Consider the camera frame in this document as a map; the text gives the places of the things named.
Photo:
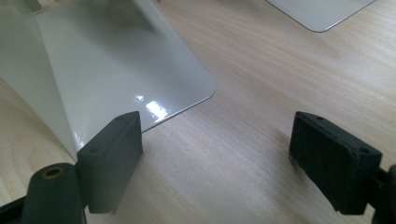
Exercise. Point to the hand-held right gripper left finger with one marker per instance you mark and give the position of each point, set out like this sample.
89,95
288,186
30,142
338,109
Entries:
109,168

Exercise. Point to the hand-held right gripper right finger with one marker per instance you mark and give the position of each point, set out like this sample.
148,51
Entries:
333,168

